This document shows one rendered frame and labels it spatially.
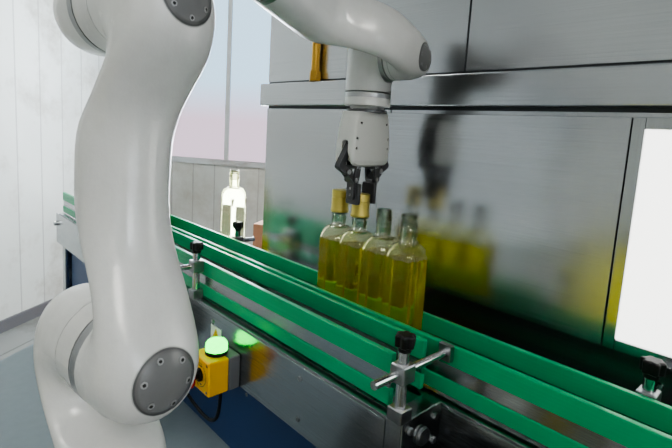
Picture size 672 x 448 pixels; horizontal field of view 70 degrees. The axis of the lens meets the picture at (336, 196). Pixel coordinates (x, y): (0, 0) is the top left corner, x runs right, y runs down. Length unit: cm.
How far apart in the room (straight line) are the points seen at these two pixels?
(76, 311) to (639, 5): 85
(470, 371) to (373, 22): 54
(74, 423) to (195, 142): 372
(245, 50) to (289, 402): 350
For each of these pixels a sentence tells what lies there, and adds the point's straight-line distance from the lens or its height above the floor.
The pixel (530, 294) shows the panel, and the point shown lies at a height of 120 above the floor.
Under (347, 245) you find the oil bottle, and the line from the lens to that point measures 90.
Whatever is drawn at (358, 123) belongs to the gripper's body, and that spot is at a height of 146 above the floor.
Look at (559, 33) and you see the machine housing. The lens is 89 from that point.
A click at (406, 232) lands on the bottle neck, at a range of 83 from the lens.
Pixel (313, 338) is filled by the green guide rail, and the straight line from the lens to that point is 85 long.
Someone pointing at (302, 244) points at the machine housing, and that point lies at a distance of 129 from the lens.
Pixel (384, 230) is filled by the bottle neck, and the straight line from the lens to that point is 86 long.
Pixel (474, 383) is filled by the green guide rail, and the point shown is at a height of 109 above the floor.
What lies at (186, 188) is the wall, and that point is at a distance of 439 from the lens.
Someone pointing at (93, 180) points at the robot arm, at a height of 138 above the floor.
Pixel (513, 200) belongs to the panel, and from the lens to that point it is 86.
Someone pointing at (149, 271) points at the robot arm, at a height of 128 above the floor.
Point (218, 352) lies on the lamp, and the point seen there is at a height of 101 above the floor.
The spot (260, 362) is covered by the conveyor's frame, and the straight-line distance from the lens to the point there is 97.
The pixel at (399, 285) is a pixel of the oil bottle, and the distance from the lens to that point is 83.
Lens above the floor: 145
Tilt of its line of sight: 8 degrees down
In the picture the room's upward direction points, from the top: 3 degrees clockwise
